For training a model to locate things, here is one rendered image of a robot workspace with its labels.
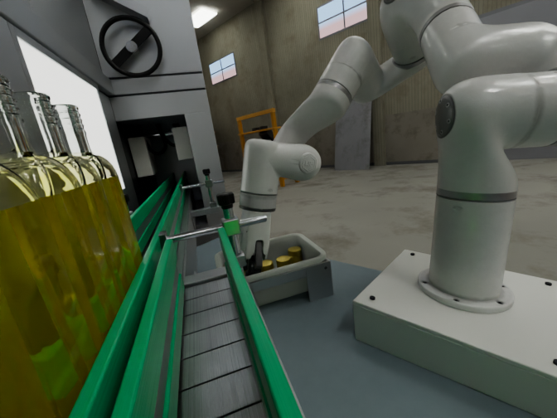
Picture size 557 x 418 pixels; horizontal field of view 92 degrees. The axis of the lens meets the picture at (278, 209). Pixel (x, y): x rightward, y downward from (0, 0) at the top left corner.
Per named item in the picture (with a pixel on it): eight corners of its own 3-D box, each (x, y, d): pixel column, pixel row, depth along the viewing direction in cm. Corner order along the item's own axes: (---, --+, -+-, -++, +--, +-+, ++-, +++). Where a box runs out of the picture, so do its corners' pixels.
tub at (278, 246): (220, 284, 66) (213, 251, 64) (302, 261, 72) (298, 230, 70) (229, 327, 50) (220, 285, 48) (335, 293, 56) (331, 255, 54)
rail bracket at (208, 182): (190, 229, 107) (176, 173, 101) (231, 220, 111) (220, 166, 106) (189, 232, 102) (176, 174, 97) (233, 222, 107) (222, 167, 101)
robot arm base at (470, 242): (432, 260, 54) (438, 182, 50) (515, 277, 45) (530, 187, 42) (408, 294, 42) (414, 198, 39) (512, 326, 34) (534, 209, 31)
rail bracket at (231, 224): (172, 278, 44) (152, 205, 41) (269, 252, 48) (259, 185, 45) (171, 286, 41) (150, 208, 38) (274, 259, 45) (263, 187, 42)
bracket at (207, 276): (193, 311, 46) (184, 274, 44) (246, 295, 49) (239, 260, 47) (193, 323, 43) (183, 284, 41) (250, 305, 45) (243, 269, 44)
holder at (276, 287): (198, 292, 65) (191, 263, 63) (302, 263, 72) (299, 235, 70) (201, 337, 49) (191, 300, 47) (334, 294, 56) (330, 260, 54)
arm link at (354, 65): (375, 75, 46) (401, 127, 56) (432, -25, 47) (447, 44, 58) (309, 80, 58) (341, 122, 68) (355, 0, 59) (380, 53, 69)
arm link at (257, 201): (237, 187, 58) (235, 200, 59) (243, 193, 50) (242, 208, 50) (270, 190, 60) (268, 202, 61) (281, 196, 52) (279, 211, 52)
